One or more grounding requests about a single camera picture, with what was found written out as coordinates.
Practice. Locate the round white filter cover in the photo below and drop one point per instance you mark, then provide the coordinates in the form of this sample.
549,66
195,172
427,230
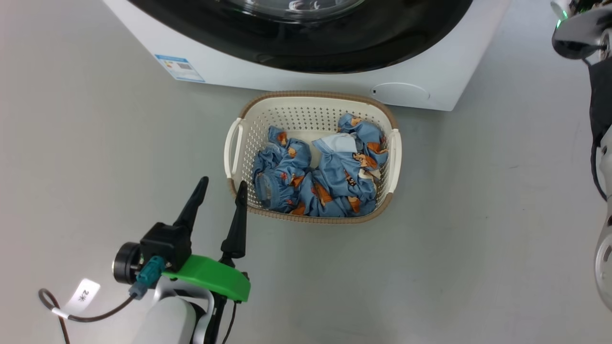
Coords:
401,93

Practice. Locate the white front-load washing machine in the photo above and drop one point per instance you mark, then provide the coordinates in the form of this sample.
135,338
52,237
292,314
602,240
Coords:
239,76

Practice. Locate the cream perforated laundry basket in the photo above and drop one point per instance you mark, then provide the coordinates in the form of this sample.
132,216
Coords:
296,114

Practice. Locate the black round glass washer door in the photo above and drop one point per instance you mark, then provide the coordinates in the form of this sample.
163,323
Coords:
382,43

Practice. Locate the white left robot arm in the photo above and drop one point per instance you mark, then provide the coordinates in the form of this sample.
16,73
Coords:
165,320

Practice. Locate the blue energy label sticker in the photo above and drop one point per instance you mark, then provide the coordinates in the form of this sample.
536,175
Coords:
180,68

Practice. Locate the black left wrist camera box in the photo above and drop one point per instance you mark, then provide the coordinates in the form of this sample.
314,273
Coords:
165,243

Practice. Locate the blue cartoon print shirt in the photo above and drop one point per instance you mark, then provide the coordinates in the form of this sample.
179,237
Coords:
339,177

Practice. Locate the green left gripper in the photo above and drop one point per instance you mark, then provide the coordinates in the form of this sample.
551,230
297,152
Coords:
210,277

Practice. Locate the blue cartoon print pants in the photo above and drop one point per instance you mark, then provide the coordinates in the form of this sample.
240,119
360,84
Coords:
282,172

